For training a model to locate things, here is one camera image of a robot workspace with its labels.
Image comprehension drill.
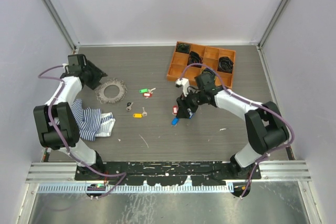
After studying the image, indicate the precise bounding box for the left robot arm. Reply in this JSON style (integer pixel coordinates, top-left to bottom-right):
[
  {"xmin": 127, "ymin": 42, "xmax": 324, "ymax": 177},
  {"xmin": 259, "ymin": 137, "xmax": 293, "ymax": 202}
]
[{"xmin": 33, "ymin": 54, "xmax": 106, "ymax": 180}]

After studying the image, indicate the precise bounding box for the striped blue white cloth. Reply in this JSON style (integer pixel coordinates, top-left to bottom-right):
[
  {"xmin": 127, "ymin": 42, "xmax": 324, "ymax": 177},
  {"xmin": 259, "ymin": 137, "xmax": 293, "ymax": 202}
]
[{"xmin": 71, "ymin": 99, "xmax": 116, "ymax": 142}]

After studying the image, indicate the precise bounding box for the black rolled belt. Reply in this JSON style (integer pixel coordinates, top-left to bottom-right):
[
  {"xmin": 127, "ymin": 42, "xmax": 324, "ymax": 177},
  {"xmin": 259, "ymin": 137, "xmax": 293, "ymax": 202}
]
[
  {"xmin": 217, "ymin": 56, "xmax": 234, "ymax": 73},
  {"xmin": 175, "ymin": 42, "xmax": 191, "ymax": 54},
  {"xmin": 187, "ymin": 51, "xmax": 203, "ymax": 68}
]

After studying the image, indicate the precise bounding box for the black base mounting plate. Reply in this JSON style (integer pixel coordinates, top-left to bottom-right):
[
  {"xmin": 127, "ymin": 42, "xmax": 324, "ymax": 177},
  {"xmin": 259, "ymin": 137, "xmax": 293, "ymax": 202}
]
[{"xmin": 74, "ymin": 159, "xmax": 263, "ymax": 186}]

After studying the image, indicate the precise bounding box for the black rolled belt back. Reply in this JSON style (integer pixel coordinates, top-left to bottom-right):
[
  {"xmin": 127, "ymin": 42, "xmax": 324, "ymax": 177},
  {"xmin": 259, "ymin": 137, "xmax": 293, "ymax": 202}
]
[{"xmin": 175, "ymin": 42, "xmax": 191, "ymax": 54}]

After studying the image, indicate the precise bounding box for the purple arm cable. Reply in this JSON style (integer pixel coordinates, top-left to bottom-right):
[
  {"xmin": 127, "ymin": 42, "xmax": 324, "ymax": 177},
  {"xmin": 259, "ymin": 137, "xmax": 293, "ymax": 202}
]
[
  {"xmin": 181, "ymin": 62, "xmax": 296, "ymax": 162},
  {"xmin": 38, "ymin": 63, "xmax": 127, "ymax": 183}
]

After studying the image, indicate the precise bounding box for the green plastic key tag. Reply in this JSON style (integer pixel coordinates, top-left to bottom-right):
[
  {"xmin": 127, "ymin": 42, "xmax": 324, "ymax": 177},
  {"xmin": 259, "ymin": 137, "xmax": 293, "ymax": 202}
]
[{"xmin": 139, "ymin": 88, "xmax": 156, "ymax": 93}]

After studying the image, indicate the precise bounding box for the large metal disc keyring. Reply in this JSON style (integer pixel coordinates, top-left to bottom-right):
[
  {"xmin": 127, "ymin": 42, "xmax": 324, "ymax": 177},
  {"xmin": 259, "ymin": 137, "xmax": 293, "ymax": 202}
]
[{"xmin": 95, "ymin": 79, "xmax": 127, "ymax": 104}]

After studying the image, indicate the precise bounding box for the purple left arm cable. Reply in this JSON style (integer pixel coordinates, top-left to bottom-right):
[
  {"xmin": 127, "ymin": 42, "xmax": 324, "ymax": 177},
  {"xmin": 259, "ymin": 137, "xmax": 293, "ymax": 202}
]
[{"xmin": 38, "ymin": 63, "xmax": 127, "ymax": 183}]

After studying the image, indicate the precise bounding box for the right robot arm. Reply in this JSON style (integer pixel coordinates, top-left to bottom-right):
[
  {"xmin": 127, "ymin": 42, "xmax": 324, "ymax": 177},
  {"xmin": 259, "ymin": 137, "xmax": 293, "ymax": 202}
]
[{"xmin": 175, "ymin": 73, "xmax": 290, "ymax": 179}]

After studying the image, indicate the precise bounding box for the orange wooden compartment tray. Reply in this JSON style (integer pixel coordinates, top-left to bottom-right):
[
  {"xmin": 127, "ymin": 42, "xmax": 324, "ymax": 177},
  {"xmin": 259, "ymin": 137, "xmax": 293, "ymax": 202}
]
[{"xmin": 166, "ymin": 41, "xmax": 236, "ymax": 88}]

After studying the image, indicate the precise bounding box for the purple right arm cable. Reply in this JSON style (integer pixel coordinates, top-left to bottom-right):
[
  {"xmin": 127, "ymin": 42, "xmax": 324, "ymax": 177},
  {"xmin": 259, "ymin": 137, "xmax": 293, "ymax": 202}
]
[{"xmin": 181, "ymin": 62, "xmax": 296, "ymax": 162}]

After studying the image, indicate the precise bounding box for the black rolled belt middle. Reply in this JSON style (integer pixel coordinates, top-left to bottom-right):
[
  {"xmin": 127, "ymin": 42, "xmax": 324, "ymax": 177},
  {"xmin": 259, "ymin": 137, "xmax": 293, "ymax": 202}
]
[{"xmin": 187, "ymin": 51, "xmax": 203, "ymax": 68}]

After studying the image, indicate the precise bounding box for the aluminium frame rail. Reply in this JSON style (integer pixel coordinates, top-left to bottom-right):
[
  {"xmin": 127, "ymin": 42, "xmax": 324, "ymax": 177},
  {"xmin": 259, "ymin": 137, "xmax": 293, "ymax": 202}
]
[
  {"xmin": 259, "ymin": 160, "xmax": 311, "ymax": 182},
  {"xmin": 26, "ymin": 162, "xmax": 77, "ymax": 183}
]

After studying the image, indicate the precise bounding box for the slotted cable duct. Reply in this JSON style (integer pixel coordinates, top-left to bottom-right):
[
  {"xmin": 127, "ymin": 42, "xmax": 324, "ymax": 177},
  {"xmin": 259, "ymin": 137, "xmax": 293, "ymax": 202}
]
[{"xmin": 37, "ymin": 183, "xmax": 234, "ymax": 194}]

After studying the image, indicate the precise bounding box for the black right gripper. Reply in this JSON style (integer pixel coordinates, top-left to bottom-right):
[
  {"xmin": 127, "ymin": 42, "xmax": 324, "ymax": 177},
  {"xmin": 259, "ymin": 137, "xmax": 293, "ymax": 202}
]
[{"xmin": 176, "ymin": 87, "xmax": 205, "ymax": 119}]

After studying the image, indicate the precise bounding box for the blue yellow rolled belt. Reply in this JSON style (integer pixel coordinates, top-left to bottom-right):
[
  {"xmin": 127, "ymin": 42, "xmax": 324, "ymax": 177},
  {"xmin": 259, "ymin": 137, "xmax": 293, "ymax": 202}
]
[{"xmin": 201, "ymin": 68, "xmax": 216, "ymax": 80}]

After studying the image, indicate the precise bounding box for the key with yellow tag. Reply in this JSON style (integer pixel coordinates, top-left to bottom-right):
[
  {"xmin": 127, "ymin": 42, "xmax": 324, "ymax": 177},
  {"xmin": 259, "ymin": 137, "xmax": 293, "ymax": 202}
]
[{"xmin": 133, "ymin": 107, "xmax": 148, "ymax": 119}]

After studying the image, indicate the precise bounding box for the right aluminium frame rail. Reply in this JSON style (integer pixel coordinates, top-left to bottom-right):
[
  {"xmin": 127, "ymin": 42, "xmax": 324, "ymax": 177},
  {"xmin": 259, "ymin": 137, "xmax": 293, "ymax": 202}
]
[{"xmin": 259, "ymin": 160, "xmax": 311, "ymax": 182}]

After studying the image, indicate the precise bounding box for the silver key with blue tag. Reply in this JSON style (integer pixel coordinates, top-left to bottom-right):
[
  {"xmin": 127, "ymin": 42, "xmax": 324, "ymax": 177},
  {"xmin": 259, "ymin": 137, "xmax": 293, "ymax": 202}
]
[{"xmin": 171, "ymin": 118, "xmax": 179, "ymax": 126}]

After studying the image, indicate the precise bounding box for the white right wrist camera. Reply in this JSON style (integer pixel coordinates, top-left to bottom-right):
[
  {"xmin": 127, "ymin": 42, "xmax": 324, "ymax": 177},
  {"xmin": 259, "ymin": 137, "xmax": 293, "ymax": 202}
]
[{"xmin": 175, "ymin": 78, "xmax": 190, "ymax": 97}]

